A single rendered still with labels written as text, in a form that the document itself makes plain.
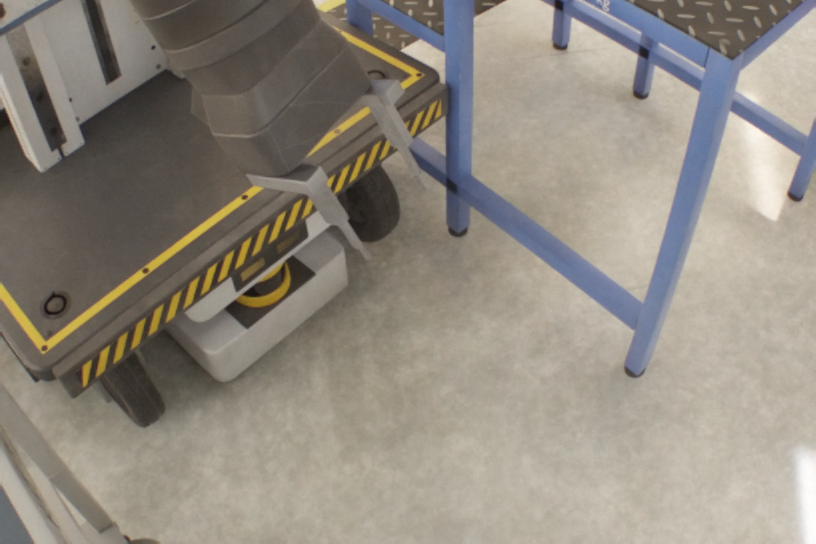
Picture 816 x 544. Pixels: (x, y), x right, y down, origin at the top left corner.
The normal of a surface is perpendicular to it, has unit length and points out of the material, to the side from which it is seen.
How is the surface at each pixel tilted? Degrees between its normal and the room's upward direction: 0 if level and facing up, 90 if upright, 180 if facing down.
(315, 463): 0
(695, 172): 90
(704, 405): 0
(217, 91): 107
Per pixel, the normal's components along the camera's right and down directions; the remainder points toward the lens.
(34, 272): -0.05, -0.67
